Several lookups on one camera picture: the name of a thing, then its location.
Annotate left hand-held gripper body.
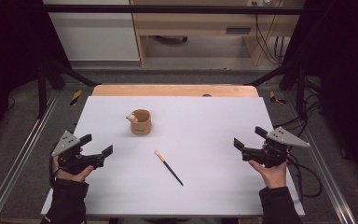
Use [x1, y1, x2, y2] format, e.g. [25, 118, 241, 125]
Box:
[50, 130, 106, 175]

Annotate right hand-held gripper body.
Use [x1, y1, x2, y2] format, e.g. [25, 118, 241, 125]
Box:
[241, 126, 310, 169]

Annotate brown cup with animal figure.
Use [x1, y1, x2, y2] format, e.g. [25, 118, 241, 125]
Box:
[126, 108, 153, 136]

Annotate black brush with tan tip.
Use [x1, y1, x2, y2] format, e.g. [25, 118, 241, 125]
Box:
[154, 149, 185, 187]

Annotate person's left hand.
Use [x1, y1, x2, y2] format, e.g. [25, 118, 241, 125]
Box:
[51, 155, 95, 183]

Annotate person's right hand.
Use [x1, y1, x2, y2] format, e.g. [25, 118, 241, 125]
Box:
[248, 141, 289, 189]

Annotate yellow black tape strip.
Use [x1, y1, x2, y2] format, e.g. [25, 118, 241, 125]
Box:
[268, 91, 287, 105]
[69, 89, 83, 106]

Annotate white table cover sheet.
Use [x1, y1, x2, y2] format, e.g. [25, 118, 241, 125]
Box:
[40, 95, 306, 217]

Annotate black metal stand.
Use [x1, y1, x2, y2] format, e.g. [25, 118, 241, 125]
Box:
[248, 60, 307, 120]
[36, 59, 102, 119]

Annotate black curtain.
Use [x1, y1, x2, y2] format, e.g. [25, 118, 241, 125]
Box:
[283, 0, 358, 190]
[0, 0, 73, 150]

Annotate white cabinet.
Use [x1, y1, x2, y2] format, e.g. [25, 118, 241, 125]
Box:
[42, 0, 141, 63]

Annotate light wooden desk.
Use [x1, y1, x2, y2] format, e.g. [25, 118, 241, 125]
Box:
[130, 0, 307, 67]

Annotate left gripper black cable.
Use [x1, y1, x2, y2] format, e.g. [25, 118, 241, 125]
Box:
[48, 154, 61, 189]

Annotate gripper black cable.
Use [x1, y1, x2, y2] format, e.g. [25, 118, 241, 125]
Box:
[286, 151, 324, 199]
[48, 154, 61, 189]

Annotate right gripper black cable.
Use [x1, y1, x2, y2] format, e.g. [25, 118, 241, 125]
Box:
[286, 151, 324, 199]

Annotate black floor cables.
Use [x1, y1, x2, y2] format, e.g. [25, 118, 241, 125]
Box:
[273, 76, 324, 132]

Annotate aluminium rail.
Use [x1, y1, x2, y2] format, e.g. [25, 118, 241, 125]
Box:
[283, 91, 358, 224]
[0, 90, 62, 224]

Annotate black hanging cables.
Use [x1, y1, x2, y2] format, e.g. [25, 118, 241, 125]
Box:
[251, 1, 288, 67]

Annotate black horizontal frame bar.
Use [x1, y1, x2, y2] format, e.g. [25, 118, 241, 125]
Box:
[40, 4, 306, 15]

